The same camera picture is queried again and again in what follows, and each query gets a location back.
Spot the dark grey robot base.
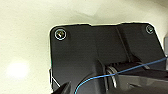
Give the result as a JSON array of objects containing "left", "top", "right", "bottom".
[{"left": 49, "top": 22, "right": 166, "bottom": 94}]

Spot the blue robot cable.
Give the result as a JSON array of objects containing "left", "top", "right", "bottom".
[{"left": 73, "top": 57, "right": 168, "bottom": 94}]

